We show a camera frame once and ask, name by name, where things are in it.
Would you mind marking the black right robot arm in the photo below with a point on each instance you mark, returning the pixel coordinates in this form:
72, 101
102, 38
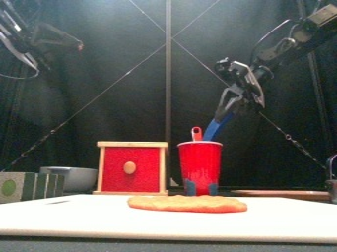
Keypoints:
307, 31

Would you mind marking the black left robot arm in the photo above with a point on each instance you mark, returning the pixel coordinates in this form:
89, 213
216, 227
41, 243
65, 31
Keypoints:
14, 39

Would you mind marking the red plastic cup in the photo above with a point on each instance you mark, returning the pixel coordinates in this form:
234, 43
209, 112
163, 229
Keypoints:
200, 166

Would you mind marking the wooden box with red drawer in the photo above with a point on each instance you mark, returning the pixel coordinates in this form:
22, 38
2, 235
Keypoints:
132, 167

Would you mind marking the flat orange dough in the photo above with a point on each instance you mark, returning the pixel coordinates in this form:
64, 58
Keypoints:
187, 203

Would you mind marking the dark metal mug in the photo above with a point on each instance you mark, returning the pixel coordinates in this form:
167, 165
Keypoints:
332, 183

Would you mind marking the white cutting board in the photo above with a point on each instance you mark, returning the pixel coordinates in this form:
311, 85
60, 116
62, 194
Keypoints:
176, 220

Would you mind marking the grey bowl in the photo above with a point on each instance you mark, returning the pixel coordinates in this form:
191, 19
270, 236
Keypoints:
74, 178

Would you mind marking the green white small boxes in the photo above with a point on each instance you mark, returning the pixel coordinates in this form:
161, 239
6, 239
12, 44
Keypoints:
26, 187

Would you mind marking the vertical metal frame pole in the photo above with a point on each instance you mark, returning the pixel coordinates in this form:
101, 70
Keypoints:
168, 70

